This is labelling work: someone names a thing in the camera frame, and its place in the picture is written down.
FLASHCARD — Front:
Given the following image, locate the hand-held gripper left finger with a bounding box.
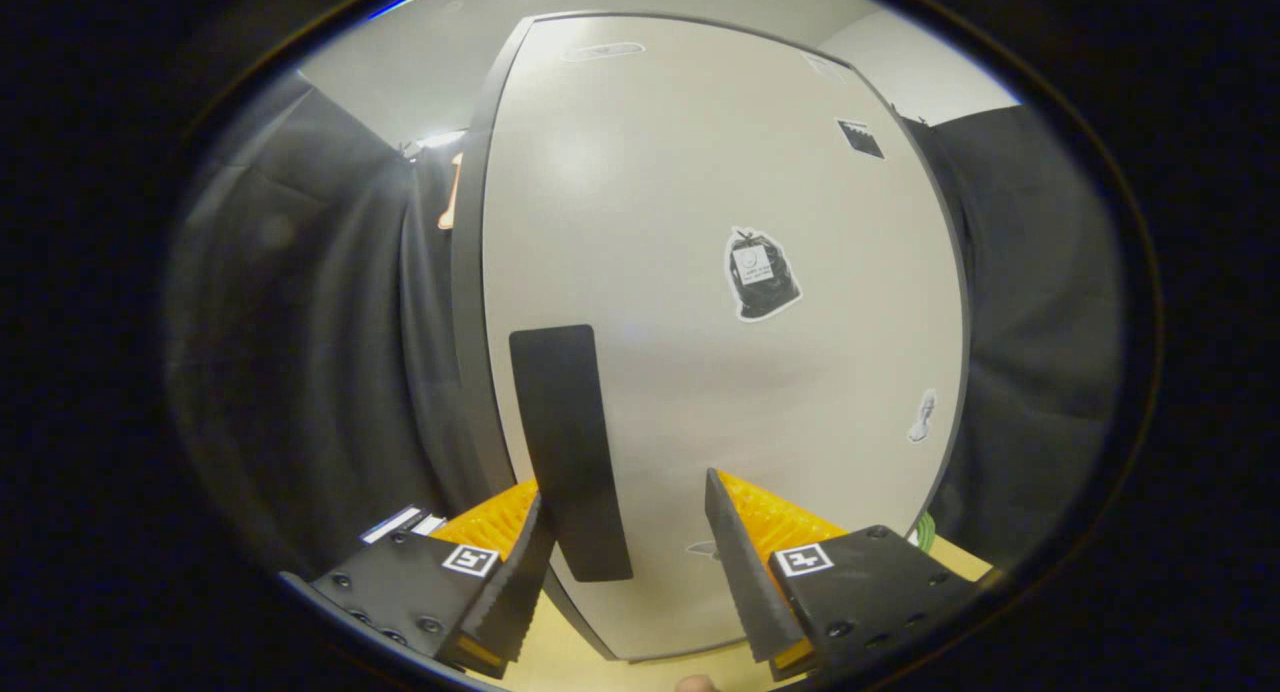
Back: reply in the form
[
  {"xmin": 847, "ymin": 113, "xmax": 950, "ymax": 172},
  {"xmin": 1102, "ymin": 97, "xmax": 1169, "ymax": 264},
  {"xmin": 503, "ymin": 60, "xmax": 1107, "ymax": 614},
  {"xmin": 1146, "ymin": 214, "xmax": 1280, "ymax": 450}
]
[{"xmin": 308, "ymin": 477, "xmax": 557, "ymax": 681}]

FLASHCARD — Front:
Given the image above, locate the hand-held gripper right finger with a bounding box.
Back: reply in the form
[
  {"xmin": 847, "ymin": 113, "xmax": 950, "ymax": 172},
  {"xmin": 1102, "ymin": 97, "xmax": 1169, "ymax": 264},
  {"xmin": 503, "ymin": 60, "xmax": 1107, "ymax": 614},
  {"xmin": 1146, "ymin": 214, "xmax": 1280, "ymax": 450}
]
[{"xmin": 704, "ymin": 466, "xmax": 991, "ymax": 685}]

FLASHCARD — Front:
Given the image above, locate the black door handle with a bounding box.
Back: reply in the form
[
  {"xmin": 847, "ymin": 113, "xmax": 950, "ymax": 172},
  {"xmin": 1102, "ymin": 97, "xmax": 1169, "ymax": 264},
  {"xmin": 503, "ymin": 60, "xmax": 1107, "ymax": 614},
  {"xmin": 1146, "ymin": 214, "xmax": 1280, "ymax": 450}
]
[{"xmin": 509, "ymin": 324, "xmax": 634, "ymax": 583}]

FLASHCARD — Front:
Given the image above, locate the grey shoe cabinet door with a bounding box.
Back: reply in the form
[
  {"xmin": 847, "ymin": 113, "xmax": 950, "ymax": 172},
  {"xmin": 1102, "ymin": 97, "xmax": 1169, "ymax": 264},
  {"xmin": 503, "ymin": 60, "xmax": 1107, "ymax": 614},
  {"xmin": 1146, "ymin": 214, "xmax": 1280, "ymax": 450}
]
[{"xmin": 480, "ymin": 14, "xmax": 967, "ymax": 661}]

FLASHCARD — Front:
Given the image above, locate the black backdrop cloth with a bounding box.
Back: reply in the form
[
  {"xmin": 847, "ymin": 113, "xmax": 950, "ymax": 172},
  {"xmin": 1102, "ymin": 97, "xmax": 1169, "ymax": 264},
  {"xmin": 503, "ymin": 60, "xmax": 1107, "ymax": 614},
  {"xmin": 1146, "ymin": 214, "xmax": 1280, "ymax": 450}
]
[{"xmin": 165, "ymin": 72, "xmax": 1126, "ymax": 585}]

